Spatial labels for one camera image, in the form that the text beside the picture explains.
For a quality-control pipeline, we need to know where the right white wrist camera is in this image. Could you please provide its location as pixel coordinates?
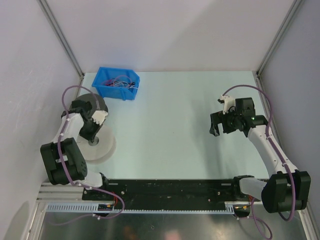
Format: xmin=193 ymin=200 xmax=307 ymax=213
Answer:
xmin=217 ymin=95 xmax=236 ymax=115

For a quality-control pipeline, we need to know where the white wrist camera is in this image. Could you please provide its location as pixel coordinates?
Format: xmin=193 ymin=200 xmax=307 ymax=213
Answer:
xmin=91 ymin=110 xmax=109 ymax=126
xmin=217 ymin=95 xmax=236 ymax=115

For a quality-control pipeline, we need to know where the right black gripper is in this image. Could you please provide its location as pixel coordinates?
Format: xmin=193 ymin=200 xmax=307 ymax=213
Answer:
xmin=209 ymin=106 xmax=242 ymax=137

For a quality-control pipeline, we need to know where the bundle of thin wires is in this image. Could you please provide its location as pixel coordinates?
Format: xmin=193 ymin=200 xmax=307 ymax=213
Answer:
xmin=102 ymin=74 xmax=139 ymax=90

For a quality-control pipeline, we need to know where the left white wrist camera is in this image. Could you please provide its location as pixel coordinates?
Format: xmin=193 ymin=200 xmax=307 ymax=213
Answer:
xmin=91 ymin=110 xmax=109 ymax=126

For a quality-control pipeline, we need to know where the blue plastic bin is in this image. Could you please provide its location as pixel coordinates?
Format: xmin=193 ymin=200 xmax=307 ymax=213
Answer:
xmin=91 ymin=67 xmax=140 ymax=101

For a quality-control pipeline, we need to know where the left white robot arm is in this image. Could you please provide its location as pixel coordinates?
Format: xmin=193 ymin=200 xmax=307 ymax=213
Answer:
xmin=40 ymin=100 xmax=111 ymax=200

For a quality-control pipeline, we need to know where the aluminium frame rail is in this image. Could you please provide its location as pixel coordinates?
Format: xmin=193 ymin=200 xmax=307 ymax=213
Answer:
xmin=37 ymin=182 xmax=86 ymax=201

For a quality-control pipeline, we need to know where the dark grey cable spool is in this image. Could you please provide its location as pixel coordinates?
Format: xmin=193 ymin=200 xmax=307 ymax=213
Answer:
xmin=75 ymin=93 xmax=109 ymax=117

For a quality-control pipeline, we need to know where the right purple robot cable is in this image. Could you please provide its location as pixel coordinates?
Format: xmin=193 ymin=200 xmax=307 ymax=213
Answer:
xmin=222 ymin=84 xmax=296 ymax=240

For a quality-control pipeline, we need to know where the grey slotted cable duct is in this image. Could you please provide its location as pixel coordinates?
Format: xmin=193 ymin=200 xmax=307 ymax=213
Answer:
xmin=46 ymin=202 xmax=235 ymax=215

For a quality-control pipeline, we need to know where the light grey cable spool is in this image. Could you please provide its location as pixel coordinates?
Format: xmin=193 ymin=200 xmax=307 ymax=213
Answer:
xmin=76 ymin=125 xmax=117 ymax=165

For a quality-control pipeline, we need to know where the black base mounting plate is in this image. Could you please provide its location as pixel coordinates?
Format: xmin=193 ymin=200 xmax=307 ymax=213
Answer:
xmin=82 ymin=179 xmax=251 ymax=212

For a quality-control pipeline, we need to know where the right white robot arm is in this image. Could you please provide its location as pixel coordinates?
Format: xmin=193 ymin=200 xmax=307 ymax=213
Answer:
xmin=209 ymin=95 xmax=311 ymax=213

